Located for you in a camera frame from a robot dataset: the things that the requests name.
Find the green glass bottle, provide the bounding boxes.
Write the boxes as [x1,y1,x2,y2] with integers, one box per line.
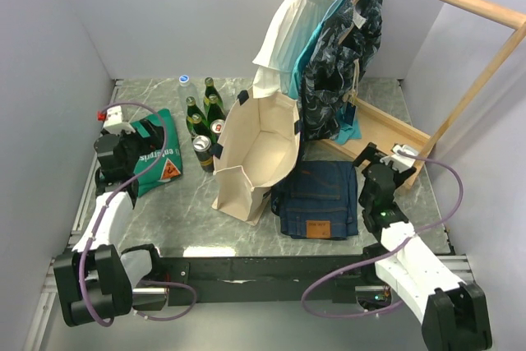
[186,96,206,135]
[203,77,224,107]
[191,113,213,140]
[207,95,226,124]

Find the black base bar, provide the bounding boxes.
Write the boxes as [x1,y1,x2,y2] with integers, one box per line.
[146,255,388,303]

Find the white pleated garment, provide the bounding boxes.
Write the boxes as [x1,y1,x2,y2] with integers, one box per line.
[252,0,333,99]

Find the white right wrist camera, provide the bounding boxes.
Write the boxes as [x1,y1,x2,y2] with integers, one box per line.
[380,144,418,173]

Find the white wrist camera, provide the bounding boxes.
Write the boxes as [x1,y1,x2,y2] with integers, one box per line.
[380,144,418,173]
[97,106,136,136]

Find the beige canvas tote bag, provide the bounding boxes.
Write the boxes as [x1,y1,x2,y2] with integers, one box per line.
[212,89,300,225]

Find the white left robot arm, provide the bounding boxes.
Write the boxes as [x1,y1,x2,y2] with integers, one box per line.
[53,119,168,327]

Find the teal garment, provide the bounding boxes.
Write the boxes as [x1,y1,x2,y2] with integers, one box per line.
[289,0,366,145]

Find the clear bottle blue cap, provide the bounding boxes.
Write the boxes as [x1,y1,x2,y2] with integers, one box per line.
[177,75,199,114]

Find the green t-shirt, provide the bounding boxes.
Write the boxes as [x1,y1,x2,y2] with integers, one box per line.
[134,109,183,197]

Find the silver can red tab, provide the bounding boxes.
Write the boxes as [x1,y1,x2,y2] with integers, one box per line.
[210,118,224,143]

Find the dark patterned shirt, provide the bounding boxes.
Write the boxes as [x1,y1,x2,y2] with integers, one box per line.
[289,0,383,145]

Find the folded blue jeans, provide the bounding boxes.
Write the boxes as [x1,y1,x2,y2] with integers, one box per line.
[270,160,358,241]

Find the wooden clothes rack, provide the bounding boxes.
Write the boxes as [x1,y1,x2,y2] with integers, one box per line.
[289,0,526,190]

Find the dark can silver top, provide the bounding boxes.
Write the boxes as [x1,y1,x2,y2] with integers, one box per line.
[192,135,214,173]

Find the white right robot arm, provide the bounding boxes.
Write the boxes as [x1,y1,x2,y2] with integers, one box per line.
[353,143,492,350]

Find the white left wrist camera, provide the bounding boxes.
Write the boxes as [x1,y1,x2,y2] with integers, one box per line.
[97,106,136,136]

